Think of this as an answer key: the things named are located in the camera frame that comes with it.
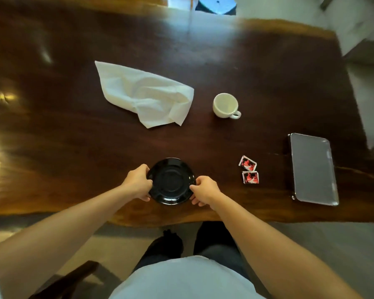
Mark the person's right hand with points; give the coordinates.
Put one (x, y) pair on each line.
(206, 191)

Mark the person's left thumb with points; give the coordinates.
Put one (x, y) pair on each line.
(144, 168)

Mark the dark wooden chair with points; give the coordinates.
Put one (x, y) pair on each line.
(67, 281)

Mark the red and white sachet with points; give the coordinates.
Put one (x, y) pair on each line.
(247, 163)
(250, 177)

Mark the black saucer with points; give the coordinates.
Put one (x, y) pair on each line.
(170, 181)

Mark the round blue stool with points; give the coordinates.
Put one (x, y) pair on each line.
(216, 4)

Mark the person's right forearm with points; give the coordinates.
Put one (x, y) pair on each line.
(268, 249)

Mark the silver metal tray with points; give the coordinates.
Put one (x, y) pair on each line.
(313, 169)

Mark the person's left hand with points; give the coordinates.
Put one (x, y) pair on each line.
(136, 183)

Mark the person's right thumb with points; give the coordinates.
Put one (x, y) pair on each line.
(198, 182)

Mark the person's left forearm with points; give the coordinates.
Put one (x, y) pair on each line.
(53, 238)

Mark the person's dark trousers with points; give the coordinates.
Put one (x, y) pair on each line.
(199, 245)

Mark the white paper napkin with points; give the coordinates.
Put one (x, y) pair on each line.
(146, 93)

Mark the white cup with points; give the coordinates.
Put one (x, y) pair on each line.
(225, 105)

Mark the person's white shirt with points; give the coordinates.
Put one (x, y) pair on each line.
(187, 278)

